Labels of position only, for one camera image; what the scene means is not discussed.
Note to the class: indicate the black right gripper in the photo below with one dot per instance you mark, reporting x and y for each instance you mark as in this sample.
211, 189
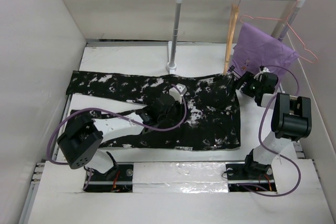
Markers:
248, 78

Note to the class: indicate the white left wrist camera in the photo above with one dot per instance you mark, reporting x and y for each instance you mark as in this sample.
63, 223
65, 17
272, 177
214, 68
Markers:
177, 92

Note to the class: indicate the black white patterned trousers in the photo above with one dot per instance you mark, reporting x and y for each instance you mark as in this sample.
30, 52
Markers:
209, 120

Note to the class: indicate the pink wire hanger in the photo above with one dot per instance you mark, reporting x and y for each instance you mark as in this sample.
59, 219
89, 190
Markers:
287, 26

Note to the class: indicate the purple garment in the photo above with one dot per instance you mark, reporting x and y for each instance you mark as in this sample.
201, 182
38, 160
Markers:
255, 48

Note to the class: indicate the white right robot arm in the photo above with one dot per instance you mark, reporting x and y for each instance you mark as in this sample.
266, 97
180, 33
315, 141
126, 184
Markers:
291, 120

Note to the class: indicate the silver tape strip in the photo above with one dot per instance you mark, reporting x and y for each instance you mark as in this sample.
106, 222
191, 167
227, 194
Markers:
179, 177

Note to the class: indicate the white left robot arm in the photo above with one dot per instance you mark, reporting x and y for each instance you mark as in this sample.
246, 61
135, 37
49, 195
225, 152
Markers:
146, 127

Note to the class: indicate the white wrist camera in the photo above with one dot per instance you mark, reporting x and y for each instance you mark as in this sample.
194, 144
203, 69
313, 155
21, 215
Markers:
177, 92
263, 69

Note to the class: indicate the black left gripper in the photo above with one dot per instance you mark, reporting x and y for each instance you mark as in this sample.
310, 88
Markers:
180, 112

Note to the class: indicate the wooden hanger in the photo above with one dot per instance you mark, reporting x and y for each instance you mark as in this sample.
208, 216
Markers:
230, 35

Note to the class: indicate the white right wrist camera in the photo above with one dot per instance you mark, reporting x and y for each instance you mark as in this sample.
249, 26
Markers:
263, 69

